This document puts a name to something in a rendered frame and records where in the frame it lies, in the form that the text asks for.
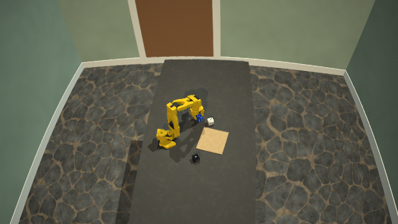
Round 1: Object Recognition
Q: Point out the tan square mat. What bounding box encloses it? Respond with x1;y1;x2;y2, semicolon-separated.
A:
196;127;229;155

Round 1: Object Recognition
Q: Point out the black die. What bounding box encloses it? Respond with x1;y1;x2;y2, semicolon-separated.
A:
192;154;200;162

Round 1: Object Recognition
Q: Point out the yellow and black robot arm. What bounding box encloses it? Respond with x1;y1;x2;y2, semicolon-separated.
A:
157;95;201;149

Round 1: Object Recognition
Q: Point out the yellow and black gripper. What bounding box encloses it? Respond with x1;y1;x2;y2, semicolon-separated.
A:
190;106;205;120

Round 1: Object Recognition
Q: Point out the blue die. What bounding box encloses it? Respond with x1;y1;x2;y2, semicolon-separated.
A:
196;114;203;122

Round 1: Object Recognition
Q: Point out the white die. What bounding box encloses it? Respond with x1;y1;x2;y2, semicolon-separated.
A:
207;118;214;126

